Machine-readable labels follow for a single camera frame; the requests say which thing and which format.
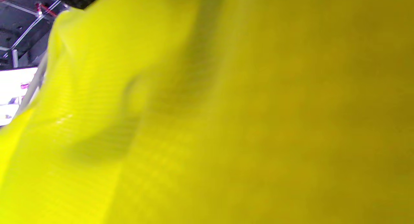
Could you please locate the large bright monitor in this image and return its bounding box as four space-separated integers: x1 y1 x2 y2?
0 67 38 126

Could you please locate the yellow t-shirt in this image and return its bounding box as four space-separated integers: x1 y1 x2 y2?
0 0 414 224

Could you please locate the aluminium workstation frame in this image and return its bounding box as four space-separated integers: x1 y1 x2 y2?
13 52 48 118

